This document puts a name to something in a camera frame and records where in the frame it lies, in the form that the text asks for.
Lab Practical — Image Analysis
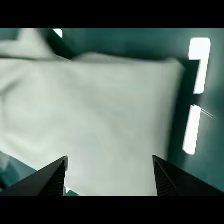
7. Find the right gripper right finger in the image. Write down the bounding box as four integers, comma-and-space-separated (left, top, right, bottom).
151, 154, 224, 197

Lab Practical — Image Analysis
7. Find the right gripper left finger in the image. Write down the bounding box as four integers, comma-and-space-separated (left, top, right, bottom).
0, 154, 69, 197

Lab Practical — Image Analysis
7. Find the white shirt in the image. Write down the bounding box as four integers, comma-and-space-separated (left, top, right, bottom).
0, 28, 186, 197

